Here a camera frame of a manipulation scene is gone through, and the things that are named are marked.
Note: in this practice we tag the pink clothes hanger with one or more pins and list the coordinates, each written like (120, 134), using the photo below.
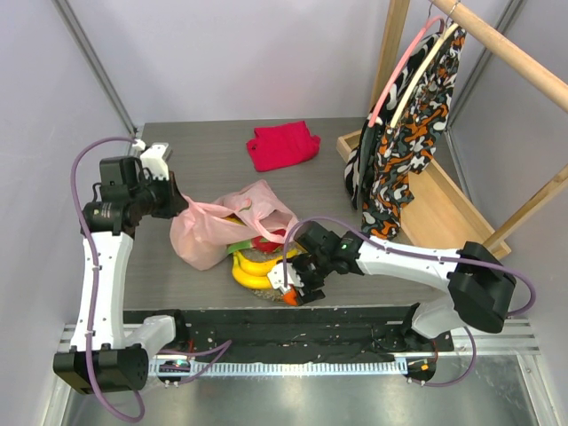
(401, 64)

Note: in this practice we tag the round plate of rice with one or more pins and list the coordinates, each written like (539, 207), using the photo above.
(257, 256)

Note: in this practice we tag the black white striped garment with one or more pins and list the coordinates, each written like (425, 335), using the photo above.
(359, 160)

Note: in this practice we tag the wooden clothes rack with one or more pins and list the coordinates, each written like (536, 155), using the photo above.
(441, 216)

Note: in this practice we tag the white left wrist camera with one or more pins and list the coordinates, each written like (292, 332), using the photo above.
(154, 158)

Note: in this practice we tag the cream clothes hanger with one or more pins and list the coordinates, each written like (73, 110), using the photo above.
(419, 72)

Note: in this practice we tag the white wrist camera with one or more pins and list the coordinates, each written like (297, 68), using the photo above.
(283, 277)
(154, 158)

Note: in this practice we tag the orange fake tangerine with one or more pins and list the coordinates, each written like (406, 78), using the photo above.
(290, 298)

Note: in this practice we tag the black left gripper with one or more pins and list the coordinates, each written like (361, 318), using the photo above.
(175, 201)

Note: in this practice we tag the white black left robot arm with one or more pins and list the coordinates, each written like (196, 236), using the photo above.
(100, 352)

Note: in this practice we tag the patterned orange black garment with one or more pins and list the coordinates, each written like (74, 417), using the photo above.
(410, 146)

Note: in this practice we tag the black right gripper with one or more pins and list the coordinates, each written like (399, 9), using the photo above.
(306, 272)

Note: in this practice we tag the red folded cloth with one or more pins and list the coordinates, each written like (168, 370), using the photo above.
(282, 146)

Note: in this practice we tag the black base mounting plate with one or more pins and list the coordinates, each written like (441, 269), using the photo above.
(304, 335)

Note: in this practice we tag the pink plastic bag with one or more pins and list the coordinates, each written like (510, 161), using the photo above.
(201, 233)

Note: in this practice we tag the red fake dragon fruit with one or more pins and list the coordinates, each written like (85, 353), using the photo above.
(259, 243)

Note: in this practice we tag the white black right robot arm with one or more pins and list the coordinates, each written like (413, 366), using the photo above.
(475, 289)

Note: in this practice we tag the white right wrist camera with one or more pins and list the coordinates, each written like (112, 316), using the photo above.
(283, 277)

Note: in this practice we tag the yellow fake banana bunch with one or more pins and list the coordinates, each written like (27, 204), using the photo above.
(252, 275)

